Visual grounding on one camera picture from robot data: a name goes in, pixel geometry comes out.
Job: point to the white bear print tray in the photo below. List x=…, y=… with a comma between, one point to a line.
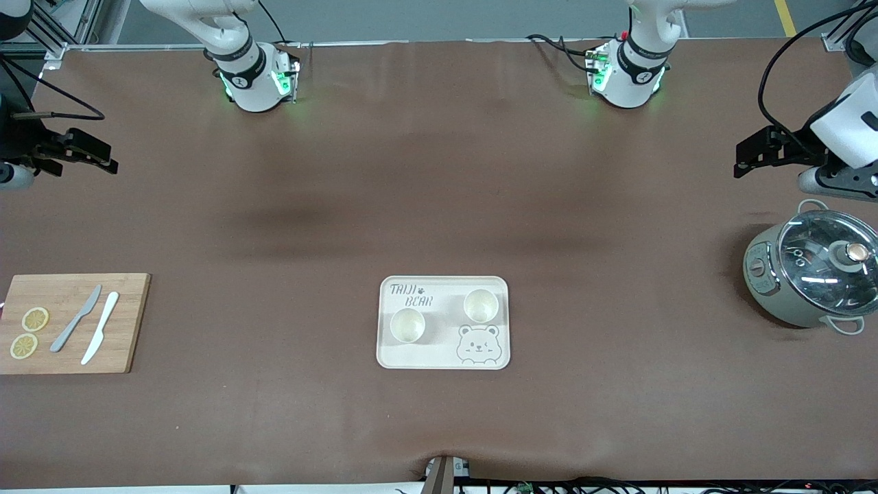
x=439, y=357

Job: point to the aluminium frame profile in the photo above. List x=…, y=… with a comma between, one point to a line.
x=53, y=55
x=833, y=41

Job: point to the wooden cutting board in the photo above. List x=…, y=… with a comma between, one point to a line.
x=130, y=329

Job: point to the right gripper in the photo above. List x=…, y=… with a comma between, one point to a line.
x=16, y=143

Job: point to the white plastic knife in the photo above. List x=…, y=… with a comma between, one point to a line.
x=101, y=326

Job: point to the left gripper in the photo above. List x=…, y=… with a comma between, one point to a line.
x=794, y=146

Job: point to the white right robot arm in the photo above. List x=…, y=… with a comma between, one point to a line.
x=247, y=82

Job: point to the grey plastic knife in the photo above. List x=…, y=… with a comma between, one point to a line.
x=74, y=321

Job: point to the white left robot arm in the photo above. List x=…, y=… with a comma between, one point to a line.
x=627, y=86

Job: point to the glass pot lid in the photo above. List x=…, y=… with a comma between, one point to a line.
x=816, y=274

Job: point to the yellow lemon slice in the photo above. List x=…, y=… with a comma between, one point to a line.
x=24, y=346
x=35, y=319

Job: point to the brown table mat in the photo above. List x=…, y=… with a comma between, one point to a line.
x=439, y=171

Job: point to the white plastic cup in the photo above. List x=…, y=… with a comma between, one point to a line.
x=407, y=325
x=480, y=306

